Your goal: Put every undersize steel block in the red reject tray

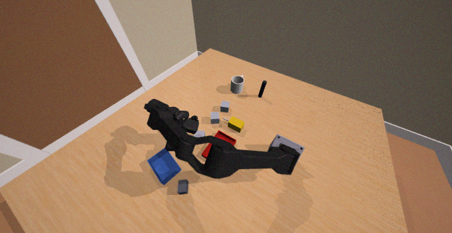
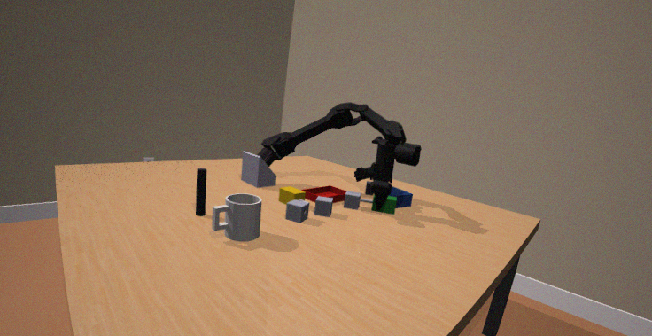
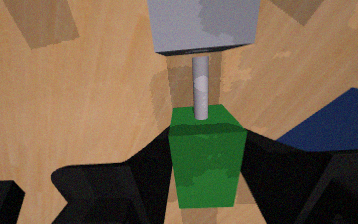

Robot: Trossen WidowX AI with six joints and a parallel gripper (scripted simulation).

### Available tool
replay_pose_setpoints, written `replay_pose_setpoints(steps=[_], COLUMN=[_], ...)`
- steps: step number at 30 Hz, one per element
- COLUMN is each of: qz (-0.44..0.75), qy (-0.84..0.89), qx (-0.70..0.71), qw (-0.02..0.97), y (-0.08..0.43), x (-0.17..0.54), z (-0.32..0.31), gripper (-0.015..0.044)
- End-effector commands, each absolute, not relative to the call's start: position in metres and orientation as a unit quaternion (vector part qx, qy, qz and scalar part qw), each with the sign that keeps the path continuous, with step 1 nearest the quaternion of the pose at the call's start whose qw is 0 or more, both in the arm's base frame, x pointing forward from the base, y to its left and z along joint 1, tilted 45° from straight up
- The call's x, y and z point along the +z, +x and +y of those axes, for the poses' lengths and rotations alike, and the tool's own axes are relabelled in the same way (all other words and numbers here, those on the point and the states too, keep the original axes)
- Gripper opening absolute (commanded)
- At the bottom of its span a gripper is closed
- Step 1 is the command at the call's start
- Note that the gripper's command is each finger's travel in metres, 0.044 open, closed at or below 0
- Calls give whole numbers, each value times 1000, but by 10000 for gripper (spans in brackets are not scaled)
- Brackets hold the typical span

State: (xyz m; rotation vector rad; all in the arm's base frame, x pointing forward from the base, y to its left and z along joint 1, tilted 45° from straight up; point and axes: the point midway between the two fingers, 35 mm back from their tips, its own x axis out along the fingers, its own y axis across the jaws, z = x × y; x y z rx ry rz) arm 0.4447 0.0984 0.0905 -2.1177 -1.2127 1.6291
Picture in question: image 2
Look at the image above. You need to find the blue open bin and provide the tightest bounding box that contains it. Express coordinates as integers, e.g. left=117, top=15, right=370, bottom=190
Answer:
left=389, top=186, right=413, bottom=208

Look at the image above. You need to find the red tray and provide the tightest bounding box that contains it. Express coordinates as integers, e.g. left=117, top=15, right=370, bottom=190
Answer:
left=302, top=186, right=347, bottom=203

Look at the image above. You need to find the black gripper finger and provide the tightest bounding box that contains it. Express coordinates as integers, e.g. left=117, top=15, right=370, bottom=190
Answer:
left=373, top=192, right=389, bottom=211

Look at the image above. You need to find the green block with grey pin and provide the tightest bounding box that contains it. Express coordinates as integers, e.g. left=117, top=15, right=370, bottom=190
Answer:
left=361, top=195, right=397, bottom=215

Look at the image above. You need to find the black cylinder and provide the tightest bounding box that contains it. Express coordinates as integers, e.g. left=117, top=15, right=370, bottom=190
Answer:
left=196, top=168, right=207, bottom=216

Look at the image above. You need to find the grey mug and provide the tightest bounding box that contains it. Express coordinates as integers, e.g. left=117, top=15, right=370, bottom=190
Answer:
left=212, top=193, right=262, bottom=242

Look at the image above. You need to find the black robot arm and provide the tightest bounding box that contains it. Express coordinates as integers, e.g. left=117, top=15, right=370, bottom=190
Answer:
left=257, top=102, right=422, bottom=182

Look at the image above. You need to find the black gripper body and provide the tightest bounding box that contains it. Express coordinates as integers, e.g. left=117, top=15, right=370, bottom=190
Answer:
left=369, top=159, right=394, bottom=194

